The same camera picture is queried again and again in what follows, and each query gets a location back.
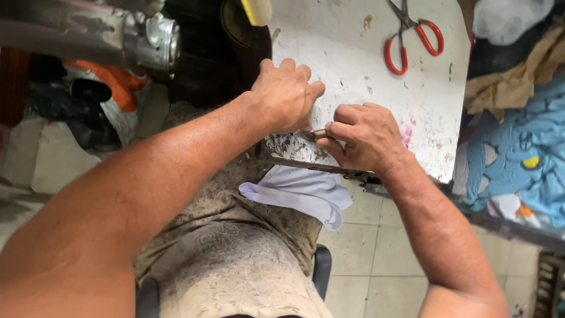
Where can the person's left hand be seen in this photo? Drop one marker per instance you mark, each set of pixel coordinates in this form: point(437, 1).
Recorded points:
point(282, 99)

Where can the person's right hand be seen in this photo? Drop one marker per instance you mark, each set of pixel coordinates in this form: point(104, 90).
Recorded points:
point(366, 139)

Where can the dark brown leather piece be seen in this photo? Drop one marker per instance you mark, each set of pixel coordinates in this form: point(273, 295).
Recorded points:
point(245, 39)

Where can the white cloth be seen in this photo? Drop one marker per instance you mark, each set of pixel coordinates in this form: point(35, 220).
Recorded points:
point(300, 194)

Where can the yellow sponge block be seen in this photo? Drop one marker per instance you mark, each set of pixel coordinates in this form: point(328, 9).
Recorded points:
point(257, 11)

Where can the heap of blue fabric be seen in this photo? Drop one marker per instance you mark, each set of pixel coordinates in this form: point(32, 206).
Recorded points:
point(516, 159)

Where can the brown paper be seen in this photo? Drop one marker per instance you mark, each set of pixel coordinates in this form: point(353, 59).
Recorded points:
point(507, 79)

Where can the person's patterned shorts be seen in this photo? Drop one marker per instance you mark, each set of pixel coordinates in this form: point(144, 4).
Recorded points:
point(229, 256)

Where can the orange cloth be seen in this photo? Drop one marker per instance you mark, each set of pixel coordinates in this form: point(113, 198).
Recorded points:
point(114, 84)

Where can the white plastic bag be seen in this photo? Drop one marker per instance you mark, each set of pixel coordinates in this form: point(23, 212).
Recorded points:
point(507, 17)

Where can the grey metal machine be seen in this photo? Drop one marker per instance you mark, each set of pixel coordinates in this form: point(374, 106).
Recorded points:
point(97, 35)

